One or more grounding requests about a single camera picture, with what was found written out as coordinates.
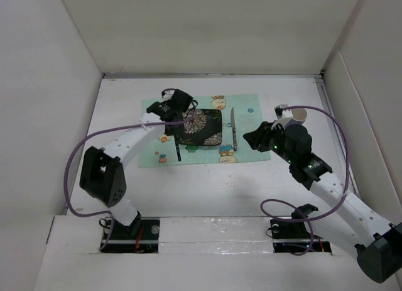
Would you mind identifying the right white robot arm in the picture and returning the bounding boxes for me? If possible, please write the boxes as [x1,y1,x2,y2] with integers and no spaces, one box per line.
[243,121,401,283]

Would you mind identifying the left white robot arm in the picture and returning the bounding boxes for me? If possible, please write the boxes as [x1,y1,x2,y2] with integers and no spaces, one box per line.
[79,89,198,239]

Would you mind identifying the steak knife patterned handle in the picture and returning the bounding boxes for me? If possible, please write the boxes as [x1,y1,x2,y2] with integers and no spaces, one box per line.
[231,107,237,151]

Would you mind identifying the purple ceramic mug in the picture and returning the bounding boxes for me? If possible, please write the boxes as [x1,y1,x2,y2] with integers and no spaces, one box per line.
[287,108,308,126]

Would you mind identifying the metal fork patterned handle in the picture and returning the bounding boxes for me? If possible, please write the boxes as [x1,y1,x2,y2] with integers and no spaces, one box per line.
[174,135,182,162]

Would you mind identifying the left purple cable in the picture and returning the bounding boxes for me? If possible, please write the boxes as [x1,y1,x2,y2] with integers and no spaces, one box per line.
[63,88,195,251]

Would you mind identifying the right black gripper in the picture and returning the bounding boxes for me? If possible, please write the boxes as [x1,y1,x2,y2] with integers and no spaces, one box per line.
[242,120,295,164]

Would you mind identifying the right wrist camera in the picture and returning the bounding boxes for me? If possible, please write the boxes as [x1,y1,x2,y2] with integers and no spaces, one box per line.
[271,104,293,130]

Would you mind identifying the green cartoon print cloth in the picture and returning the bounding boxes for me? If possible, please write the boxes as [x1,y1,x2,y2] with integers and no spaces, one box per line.
[138,94,271,168]

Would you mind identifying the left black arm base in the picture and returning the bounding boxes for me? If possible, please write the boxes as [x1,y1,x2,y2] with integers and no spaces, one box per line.
[99,217,160,254]

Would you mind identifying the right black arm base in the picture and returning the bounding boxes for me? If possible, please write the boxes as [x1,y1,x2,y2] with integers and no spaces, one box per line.
[266,219,332,255]

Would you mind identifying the black floral square plate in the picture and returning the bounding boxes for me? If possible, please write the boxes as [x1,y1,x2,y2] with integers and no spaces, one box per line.
[177,109,222,146]

